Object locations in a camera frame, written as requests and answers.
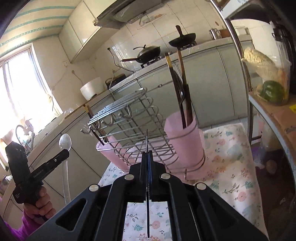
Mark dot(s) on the metal shelf rack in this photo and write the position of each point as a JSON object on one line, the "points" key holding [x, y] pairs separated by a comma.
{"points": [[263, 33]]}

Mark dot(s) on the black slim chopstick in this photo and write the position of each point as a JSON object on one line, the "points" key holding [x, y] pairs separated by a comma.
{"points": [[147, 202]]}

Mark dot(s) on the pink plastic cup left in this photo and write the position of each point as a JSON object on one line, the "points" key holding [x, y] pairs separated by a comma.
{"points": [[116, 153]]}

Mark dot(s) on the wooden cutting board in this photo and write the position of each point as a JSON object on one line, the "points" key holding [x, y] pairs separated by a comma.
{"points": [[71, 113]]}

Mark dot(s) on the pink plastic drip tray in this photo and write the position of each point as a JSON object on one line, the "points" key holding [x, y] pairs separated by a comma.
{"points": [[158, 144]]}

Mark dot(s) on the wall spice shelf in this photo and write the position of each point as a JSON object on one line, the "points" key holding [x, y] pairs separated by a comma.
{"points": [[147, 20]]}

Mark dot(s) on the range hood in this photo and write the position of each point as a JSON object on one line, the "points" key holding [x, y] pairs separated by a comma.
{"points": [[120, 13]]}

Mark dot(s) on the steel kettle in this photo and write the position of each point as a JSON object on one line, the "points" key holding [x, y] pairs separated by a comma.
{"points": [[215, 34]]}

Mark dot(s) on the brown ceramic pot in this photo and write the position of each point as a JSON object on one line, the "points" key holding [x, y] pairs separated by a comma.
{"points": [[224, 33]]}

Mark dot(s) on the pink plastic cup right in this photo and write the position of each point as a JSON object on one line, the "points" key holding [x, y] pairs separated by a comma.
{"points": [[185, 141]]}

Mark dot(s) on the kitchen faucet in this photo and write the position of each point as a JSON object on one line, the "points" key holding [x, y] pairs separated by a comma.
{"points": [[25, 135]]}

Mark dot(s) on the white rice cooker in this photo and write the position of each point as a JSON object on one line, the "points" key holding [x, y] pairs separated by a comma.
{"points": [[92, 88]]}

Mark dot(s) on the black induction cooker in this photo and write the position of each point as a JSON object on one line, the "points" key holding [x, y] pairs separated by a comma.
{"points": [[110, 82]]}

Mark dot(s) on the cardboard box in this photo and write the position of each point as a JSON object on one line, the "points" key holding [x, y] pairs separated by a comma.
{"points": [[281, 120]]}

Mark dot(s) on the silver metal spoon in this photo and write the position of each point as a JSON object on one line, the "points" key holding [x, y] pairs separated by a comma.
{"points": [[65, 143]]}

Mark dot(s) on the black frying pan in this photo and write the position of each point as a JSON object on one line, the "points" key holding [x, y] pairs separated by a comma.
{"points": [[182, 40]]}

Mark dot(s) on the pink plastic cup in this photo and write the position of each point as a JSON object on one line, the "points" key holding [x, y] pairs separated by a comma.
{"points": [[185, 141], [116, 153]]}

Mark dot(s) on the dark chopstick gold band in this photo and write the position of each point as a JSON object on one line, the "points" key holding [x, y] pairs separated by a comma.
{"points": [[168, 61]]}

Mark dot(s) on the clear container with vegetables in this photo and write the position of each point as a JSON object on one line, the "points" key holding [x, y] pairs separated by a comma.
{"points": [[275, 74]]}

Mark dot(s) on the floral tablecloth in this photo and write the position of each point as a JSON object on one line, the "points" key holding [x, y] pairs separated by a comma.
{"points": [[230, 172]]}

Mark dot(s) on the black spoon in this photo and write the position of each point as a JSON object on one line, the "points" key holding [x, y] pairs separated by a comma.
{"points": [[180, 96]]}

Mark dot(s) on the steel wire utensil rack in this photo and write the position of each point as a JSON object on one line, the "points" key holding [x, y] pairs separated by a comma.
{"points": [[132, 114]]}

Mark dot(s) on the black wok with lid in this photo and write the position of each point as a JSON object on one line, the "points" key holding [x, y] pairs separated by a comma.
{"points": [[146, 54]]}

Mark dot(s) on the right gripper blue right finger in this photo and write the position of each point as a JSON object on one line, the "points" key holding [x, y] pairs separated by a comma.
{"points": [[150, 175]]}

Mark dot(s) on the black blender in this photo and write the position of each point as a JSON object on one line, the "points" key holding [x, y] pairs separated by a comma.
{"points": [[285, 44]]}

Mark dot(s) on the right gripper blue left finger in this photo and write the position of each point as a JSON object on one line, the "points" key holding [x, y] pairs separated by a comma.
{"points": [[143, 175]]}

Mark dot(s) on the person's left hand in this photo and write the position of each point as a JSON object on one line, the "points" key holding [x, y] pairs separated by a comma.
{"points": [[42, 208]]}

